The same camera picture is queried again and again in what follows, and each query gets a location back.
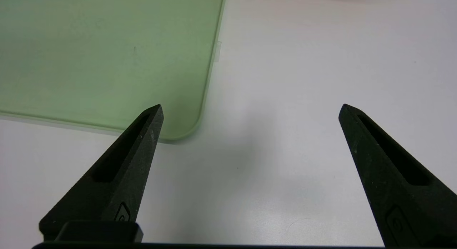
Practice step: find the light green plastic tray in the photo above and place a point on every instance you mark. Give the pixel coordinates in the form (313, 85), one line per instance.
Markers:
(89, 56)

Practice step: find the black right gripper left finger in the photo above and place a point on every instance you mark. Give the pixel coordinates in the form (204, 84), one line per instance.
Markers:
(107, 195)

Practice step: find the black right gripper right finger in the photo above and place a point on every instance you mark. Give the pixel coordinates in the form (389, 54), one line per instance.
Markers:
(403, 192)

